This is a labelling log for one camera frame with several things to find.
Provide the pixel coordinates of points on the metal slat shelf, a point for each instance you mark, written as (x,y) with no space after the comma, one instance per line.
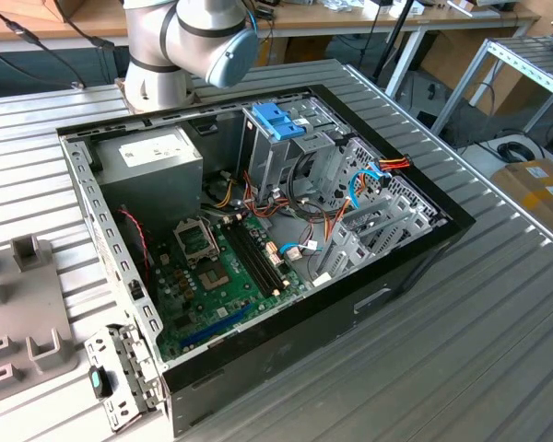
(525,55)

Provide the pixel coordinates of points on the black tripod pole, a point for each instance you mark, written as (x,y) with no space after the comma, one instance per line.
(393,41)

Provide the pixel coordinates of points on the green motherboard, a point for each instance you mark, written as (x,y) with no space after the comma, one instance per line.
(203,317)

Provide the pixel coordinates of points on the metal card retention bracket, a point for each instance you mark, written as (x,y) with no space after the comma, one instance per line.
(129,368)

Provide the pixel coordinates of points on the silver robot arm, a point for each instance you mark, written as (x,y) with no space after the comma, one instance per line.
(156,37)

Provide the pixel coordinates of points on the grey metal disk bay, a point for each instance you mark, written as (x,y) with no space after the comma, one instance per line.
(350,246)

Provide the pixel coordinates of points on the brown wooden box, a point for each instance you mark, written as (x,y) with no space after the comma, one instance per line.
(50,7)

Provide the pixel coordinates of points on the grey power supply unit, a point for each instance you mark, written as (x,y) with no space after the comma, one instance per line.
(152,184)

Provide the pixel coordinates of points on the blue drive cage latch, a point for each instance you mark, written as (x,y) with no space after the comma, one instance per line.
(272,117)

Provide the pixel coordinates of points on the grey parts rack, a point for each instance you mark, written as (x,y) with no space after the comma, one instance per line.
(27,299)

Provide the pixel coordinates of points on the brown cardboard sheet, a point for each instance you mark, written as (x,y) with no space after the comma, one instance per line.
(447,55)

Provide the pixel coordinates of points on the blue expansion slot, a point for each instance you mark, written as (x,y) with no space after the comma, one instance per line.
(216,324)

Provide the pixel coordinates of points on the open black PC case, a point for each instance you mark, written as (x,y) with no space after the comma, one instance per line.
(304,350)

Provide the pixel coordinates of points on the grey metal drive cage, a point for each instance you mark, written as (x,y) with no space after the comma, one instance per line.
(267,161)

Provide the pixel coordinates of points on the black RAM slot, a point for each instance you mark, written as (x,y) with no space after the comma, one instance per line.
(260,255)
(249,262)

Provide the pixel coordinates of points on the labelled cardboard box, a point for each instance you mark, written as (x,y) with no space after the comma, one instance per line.
(525,193)

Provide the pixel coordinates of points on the black teal latch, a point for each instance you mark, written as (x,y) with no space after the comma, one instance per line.
(99,384)

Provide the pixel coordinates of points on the cream board connector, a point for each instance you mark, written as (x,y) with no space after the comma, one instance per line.
(274,255)

